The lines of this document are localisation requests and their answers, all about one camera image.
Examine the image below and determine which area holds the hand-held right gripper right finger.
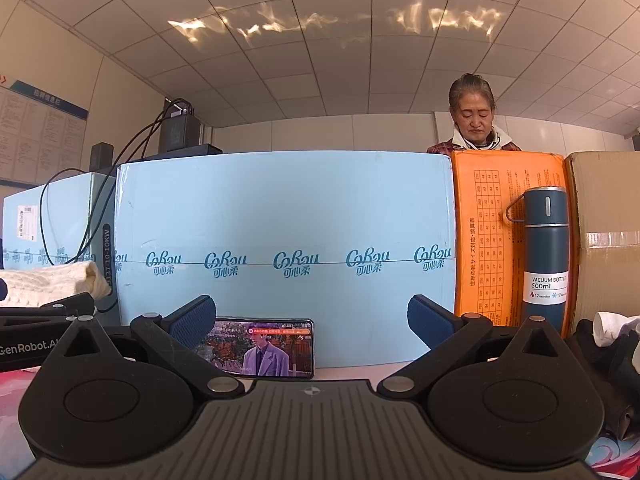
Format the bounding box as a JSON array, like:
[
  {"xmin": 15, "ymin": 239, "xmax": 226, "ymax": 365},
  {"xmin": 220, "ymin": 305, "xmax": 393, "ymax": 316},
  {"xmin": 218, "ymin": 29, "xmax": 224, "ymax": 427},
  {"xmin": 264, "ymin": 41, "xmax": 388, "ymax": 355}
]
[{"xmin": 376, "ymin": 295, "xmax": 593, "ymax": 401}]

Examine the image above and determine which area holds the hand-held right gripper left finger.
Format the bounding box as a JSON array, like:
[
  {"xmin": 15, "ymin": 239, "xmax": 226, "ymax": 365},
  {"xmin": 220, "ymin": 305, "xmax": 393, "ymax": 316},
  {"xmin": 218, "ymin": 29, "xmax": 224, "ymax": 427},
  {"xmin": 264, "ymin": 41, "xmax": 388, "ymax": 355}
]
[{"xmin": 42, "ymin": 296, "xmax": 246, "ymax": 401}]

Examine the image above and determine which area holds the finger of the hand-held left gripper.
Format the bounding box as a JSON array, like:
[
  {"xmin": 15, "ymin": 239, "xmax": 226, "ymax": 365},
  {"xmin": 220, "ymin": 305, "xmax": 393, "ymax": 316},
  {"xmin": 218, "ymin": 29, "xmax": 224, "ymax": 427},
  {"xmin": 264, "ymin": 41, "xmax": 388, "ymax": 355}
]
[{"xmin": 0, "ymin": 292, "xmax": 97, "ymax": 317}]

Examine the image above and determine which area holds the cream knitted sweater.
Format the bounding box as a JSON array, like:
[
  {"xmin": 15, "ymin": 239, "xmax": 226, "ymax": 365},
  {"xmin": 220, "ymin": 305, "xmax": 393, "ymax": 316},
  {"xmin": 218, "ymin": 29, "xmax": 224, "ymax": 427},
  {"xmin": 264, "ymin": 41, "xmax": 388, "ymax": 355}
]
[{"xmin": 0, "ymin": 259, "xmax": 112, "ymax": 309}]

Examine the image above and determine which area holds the printed table mat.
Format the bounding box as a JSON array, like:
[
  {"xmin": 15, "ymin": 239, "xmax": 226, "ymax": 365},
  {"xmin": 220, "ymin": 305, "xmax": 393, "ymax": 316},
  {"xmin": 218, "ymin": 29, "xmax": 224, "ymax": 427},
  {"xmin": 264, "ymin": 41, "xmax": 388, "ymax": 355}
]
[{"xmin": 0, "ymin": 360, "xmax": 640, "ymax": 480}]

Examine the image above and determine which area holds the black smartphone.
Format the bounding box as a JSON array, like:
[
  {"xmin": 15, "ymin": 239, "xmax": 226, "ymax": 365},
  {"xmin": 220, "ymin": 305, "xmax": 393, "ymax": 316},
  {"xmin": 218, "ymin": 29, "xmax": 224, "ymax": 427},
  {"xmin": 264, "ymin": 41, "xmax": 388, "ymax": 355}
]
[{"xmin": 200, "ymin": 317, "xmax": 316, "ymax": 380}]

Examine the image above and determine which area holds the small light blue carton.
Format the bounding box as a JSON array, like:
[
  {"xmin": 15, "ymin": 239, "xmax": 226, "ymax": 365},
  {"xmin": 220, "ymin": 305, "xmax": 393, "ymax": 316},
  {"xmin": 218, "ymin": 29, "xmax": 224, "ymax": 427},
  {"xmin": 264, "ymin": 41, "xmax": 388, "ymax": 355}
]
[{"xmin": 2, "ymin": 171, "xmax": 121, "ymax": 326}]

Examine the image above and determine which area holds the orange box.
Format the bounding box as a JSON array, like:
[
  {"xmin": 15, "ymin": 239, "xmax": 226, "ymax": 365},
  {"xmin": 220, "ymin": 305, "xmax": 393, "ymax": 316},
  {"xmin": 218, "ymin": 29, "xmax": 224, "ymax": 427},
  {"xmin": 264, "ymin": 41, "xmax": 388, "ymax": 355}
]
[{"xmin": 451, "ymin": 150, "xmax": 581, "ymax": 338}]

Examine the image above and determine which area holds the dark blue vacuum bottle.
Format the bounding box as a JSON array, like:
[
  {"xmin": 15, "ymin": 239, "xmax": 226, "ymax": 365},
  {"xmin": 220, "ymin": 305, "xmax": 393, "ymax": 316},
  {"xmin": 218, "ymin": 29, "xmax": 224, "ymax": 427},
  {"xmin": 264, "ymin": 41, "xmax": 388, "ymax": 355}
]
[{"xmin": 505, "ymin": 186, "xmax": 571, "ymax": 323}]

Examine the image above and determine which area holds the large light blue carton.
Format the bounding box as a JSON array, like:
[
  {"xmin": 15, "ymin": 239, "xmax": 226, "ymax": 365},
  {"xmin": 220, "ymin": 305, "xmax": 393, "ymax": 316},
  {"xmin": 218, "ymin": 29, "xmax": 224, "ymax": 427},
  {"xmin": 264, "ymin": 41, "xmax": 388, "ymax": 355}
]
[{"xmin": 115, "ymin": 150, "xmax": 458, "ymax": 368}]

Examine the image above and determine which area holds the small black box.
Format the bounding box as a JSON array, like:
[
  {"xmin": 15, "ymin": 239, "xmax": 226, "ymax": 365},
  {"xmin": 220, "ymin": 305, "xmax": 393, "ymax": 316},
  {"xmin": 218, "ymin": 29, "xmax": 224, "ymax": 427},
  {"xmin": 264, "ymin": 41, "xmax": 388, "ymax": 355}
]
[{"xmin": 91, "ymin": 142, "xmax": 116, "ymax": 172}]

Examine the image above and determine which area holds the white cloth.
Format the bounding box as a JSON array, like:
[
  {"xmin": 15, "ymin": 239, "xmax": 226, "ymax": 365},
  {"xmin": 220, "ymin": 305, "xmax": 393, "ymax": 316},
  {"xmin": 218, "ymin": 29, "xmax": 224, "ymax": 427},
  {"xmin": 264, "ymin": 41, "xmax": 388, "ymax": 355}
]
[{"xmin": 592, "ymin": 311, "xmax": 640, "ymax": 349}]

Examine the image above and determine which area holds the dark cloth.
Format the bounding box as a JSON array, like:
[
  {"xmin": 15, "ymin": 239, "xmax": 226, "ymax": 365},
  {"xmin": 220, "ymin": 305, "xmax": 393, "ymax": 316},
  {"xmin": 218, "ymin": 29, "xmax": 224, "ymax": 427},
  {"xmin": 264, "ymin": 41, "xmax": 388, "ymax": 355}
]
[{"xmin": 567, "ymin": 317, "xmax": 640, "ymax": 442}]

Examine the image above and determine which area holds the black power adapter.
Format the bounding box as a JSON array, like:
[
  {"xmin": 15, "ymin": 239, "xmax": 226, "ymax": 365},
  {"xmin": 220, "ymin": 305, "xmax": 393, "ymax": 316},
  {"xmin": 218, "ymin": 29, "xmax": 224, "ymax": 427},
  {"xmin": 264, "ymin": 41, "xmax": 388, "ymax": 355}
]
[{"xmin": 159, "ymin": 101, "xmax": 202, "ymax": 155}]

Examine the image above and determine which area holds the brown cardboard box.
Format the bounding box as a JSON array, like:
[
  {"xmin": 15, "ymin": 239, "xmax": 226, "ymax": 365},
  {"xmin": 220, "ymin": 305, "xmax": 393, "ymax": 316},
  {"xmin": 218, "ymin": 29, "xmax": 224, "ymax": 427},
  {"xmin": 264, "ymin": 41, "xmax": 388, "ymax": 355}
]
[{"xmin": 565, "ymin": 151, "xmax": 640, "ymax": 326}]

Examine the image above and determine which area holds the black cable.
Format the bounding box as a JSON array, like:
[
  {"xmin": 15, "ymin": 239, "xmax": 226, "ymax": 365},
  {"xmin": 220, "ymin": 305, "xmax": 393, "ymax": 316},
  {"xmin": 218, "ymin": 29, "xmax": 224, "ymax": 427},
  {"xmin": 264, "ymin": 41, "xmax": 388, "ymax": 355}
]
[{"xmin": 39, "ymin": 97, "xmax": 187, "ymax": 313}]

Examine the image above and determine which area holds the wall notice board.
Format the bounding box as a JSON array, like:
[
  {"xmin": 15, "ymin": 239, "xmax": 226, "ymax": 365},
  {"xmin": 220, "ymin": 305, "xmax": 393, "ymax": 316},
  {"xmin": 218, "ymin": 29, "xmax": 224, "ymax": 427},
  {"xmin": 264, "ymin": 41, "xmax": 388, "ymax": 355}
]
[{"xmin": 0, "ymin": 76, "xmax": 89, "ymax": 187}]

